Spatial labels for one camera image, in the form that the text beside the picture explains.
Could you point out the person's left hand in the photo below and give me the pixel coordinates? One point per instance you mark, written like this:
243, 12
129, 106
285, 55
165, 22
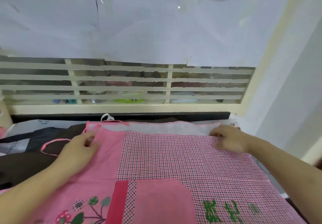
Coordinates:
73, 154

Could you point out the person's right hand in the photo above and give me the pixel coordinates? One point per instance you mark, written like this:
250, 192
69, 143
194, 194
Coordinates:
232, 138

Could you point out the person's right thumb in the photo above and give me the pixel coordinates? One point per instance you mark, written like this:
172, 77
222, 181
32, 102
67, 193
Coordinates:
219, 145

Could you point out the person's left thumb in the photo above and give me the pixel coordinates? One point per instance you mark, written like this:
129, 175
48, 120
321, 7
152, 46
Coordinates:
92, 147

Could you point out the pink checked apron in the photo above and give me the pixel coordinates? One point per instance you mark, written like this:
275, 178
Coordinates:
176, 168

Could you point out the person's left forearm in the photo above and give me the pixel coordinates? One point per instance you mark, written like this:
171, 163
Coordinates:
27, 193

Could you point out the person's right forearm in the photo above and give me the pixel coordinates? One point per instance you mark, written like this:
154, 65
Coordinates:
284, 163

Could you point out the small white card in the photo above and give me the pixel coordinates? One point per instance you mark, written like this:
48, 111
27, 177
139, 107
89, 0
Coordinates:
234, 125

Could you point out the white plastic loop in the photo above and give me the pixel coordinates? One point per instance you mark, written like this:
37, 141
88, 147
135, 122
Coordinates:
107, 117

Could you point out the black grey garment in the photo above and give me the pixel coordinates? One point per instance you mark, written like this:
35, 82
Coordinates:
47, 135

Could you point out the blue plastic object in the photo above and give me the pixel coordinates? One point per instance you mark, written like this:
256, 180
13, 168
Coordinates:
71, 101

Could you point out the green plastic object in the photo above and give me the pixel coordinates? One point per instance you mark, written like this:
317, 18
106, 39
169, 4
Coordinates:
128, 100

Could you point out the grey printed plastic sheet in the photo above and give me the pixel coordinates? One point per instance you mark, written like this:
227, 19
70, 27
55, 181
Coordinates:
17, 130

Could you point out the cream plastic container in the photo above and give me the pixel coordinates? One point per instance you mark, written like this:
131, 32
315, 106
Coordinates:
4, 114

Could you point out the large white paper sheet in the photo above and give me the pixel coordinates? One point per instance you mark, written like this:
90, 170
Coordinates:
234, 30
146, 25
45, 17

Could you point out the cream window frame with bars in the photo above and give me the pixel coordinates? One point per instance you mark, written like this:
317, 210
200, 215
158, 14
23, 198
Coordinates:
161, 88

